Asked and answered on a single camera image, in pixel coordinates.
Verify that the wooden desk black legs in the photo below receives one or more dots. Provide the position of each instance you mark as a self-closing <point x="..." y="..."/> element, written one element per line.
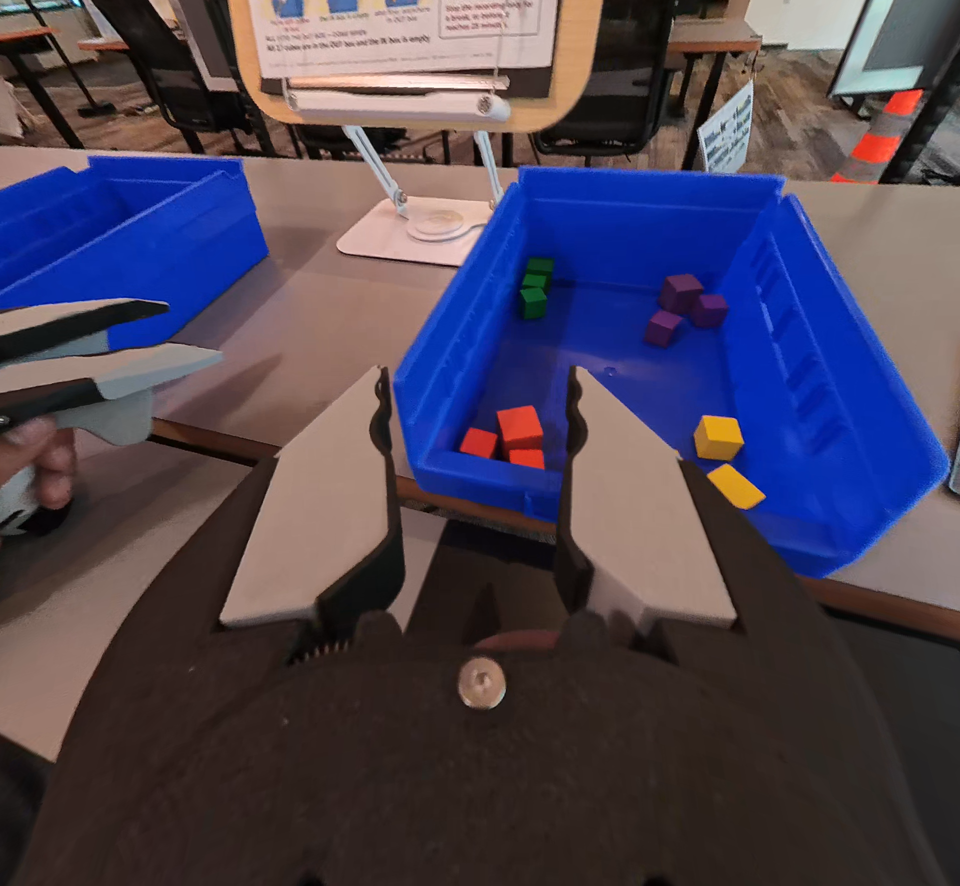
<point x="712" y="31"/>
<point x="22" y="35"/>

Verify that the red wooden cube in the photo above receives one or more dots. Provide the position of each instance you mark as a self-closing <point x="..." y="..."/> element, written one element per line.
<point x="478" y="442"/>
<point x="526" y="459"/>
<point x="520" y="427"/>

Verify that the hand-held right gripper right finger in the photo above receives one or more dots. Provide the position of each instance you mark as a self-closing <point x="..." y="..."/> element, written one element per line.
<point x="637" y="526"/>

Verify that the blue plastic bin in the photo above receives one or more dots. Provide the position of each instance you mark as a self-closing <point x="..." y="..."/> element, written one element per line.
<point x="150" y="241"/>
<point x="600" y="346"/>

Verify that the black office chair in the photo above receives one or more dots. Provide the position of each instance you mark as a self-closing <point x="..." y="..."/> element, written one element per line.
<point x="165" y="54"/>
<point x="637" y="39"/>

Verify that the grey partition panel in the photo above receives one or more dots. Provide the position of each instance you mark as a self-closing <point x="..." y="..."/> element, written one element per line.
<point x="900" y="16"/>

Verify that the orange traffic cone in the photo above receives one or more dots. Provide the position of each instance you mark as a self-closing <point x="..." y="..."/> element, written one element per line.
<point x="877" y="144"/>

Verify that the person's left hand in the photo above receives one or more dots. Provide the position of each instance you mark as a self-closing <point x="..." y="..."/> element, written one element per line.
<point x="52" y="466"/>

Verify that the white printed sign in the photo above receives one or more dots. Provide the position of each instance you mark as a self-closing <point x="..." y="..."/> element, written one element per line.
<point x="726" y="133"/>

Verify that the purple wooden cube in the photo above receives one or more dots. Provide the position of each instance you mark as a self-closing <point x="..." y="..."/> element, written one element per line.
<point x="663" y="329"/>
<point x="709" y="310"/>
<point x="681" y="291"/>

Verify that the yellow wooden cube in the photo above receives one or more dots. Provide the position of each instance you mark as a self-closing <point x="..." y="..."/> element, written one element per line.
<point x="735" y="485"/>
<point x="718" y="436"/>

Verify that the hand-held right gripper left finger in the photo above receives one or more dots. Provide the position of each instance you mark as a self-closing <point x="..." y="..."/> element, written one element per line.
<point x="330" y="511"/>

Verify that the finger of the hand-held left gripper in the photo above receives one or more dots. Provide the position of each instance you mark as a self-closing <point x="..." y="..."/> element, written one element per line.
<point x="79" y="346"/>
<point x="150" y="369"/>

